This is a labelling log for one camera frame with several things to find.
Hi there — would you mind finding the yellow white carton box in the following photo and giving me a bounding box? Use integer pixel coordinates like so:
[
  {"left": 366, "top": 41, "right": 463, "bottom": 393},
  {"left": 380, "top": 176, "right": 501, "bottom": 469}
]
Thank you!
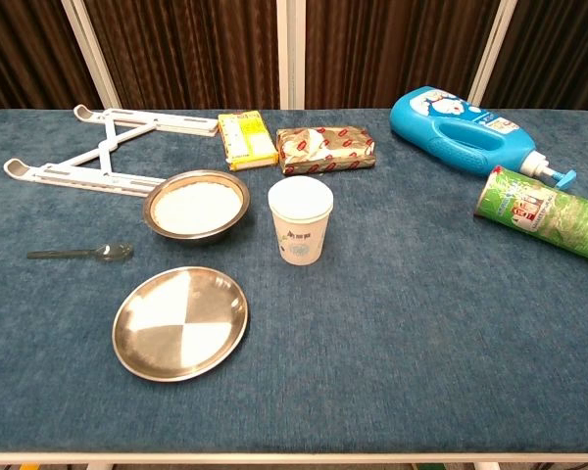
[{"left": 218, "top": 110, "right": 279, "bottom": 172}]

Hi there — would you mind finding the clear plastic spoon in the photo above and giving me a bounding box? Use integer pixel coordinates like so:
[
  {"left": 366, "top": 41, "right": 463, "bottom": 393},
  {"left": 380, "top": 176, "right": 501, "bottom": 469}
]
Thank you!
[{"left": 26, "top": 242, "right": 135, "bottom": 262}]

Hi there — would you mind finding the blue table cloth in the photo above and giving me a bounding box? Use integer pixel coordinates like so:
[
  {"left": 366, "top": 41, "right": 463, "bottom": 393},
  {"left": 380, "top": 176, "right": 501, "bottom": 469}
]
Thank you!
[{"left": 0, "top": 108, "right": 588, "bottom": 454}]

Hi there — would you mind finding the round steel plate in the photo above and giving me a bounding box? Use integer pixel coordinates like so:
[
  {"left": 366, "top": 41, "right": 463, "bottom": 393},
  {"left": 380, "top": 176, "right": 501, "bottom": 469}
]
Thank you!
[{"left": 112, "top": 265, "right": 251, "bottom": 383}]

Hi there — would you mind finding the white folding laptop stand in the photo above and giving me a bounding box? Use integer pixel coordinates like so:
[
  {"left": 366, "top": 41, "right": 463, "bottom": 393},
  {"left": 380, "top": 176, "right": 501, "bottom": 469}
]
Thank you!
[{"left": 3, "top": 104, "right": 221, "bottom": 198}]

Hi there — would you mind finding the blue pump detergent bottle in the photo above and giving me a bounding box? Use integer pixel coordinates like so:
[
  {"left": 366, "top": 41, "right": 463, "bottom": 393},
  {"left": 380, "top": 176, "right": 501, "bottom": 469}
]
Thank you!
[{"left": 389, "top": 85, "right": 578, "bottom": 191}]

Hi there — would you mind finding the white paper cup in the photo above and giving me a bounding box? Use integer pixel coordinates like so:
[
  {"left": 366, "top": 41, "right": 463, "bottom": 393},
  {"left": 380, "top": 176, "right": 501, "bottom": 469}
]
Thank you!
[{"left": 267, "top": 175, "right": 335, "bottom": 267}]

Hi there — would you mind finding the steel bowl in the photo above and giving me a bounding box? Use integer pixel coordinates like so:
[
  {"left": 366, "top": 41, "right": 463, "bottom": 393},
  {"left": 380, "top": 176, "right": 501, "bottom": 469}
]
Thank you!
[{"left": 142, "top": 168, "right": 252, "bottom": 247}]

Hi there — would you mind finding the green chips can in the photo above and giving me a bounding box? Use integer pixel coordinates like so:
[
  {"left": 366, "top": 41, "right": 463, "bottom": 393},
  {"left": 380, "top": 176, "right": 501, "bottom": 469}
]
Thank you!
[{"left": 472, "top": 164, "right": 588, "bottom": 267}]

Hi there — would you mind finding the brown curtain screen panel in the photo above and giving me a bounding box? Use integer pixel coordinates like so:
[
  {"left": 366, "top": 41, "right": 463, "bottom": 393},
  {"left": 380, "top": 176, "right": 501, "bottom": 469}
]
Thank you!
[
  {"left": 0, "top": 0, "right": 122, "bottom": 118},
  {"left": 288, "top": 0, "right": 518, "bottom": 112},
  {"left": 73, "top": 0, "right": 293, "bottom": 112},
  {"left": 469, "top": 0, "right": 588, "bottom": 117}
]

